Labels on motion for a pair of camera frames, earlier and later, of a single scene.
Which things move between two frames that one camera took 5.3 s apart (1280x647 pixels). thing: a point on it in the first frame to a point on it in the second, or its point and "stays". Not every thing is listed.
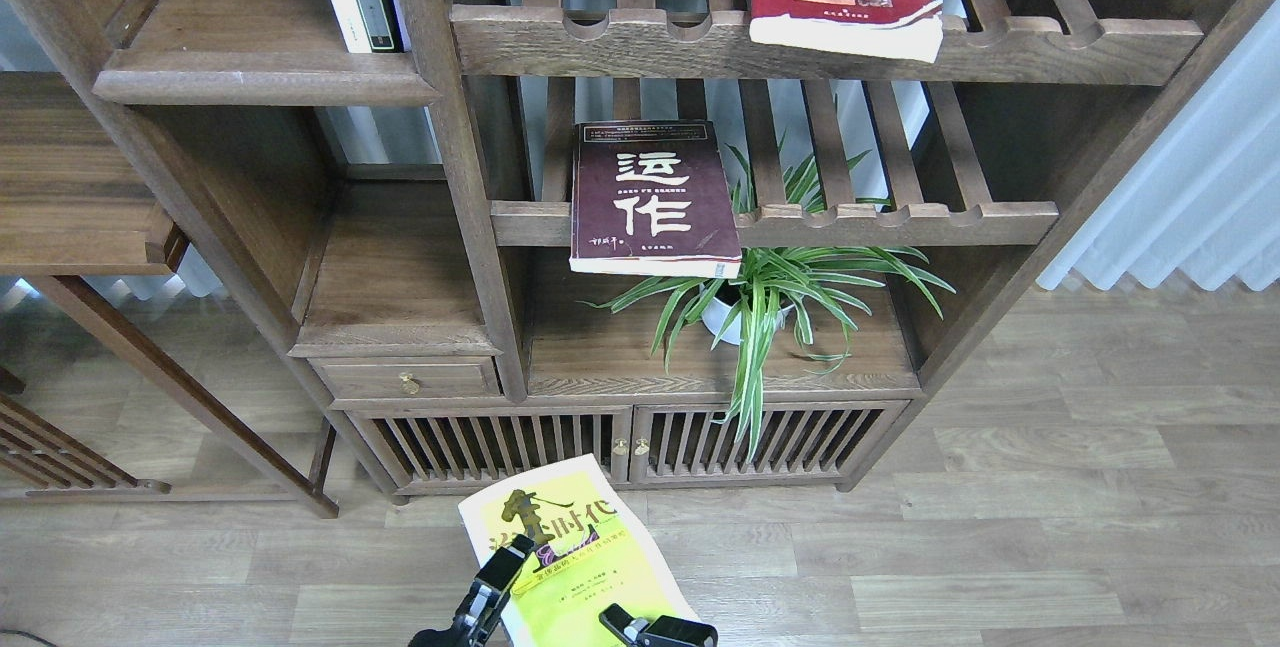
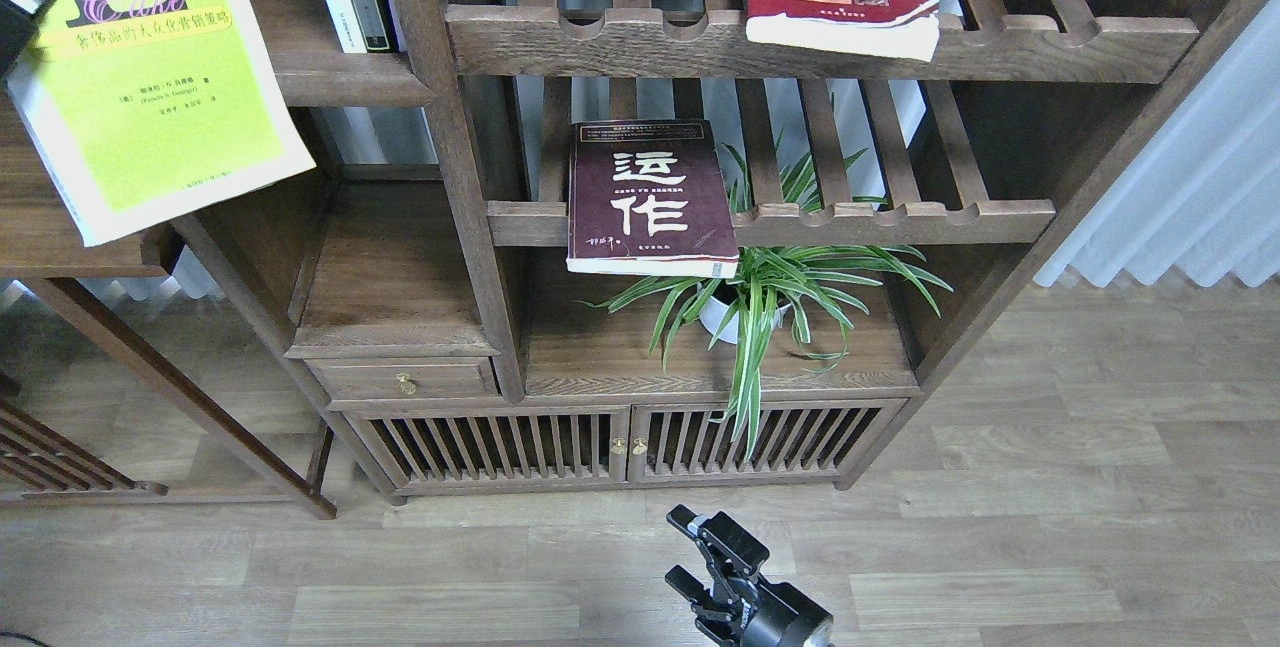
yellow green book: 589,552 to 150,88
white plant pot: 718,312 stays
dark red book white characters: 651,199 stays
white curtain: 1206,199 stays
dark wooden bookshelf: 698,205 stays
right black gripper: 664,631 to 740,609
